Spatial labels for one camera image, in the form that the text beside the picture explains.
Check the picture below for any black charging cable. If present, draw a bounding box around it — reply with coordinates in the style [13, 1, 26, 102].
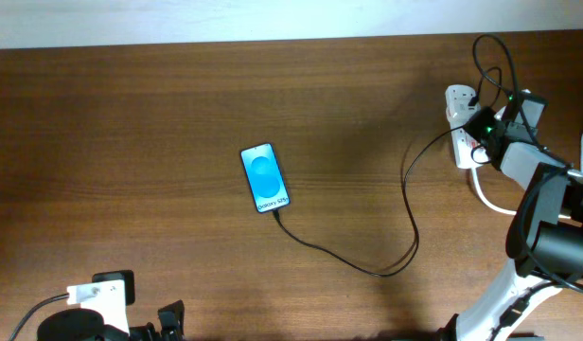
[271, 65, 504, 278]

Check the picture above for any blue smartphone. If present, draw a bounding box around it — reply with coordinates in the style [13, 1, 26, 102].
[240, 143, 291, 213]

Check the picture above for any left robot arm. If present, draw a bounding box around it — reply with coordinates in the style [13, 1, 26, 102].
[37, 300, 185, 341]

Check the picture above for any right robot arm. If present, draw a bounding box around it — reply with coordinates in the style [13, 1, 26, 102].
[435, 85, 583, 340]

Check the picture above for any white usb charger adapter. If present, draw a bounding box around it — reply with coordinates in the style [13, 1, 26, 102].
[446, 99, 481, 127]

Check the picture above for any white power strip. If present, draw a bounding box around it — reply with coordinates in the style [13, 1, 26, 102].
[445, 84, 487, 169]

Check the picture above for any white power strip cord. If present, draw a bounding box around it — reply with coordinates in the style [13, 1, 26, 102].
[469, 121, 583, 221]

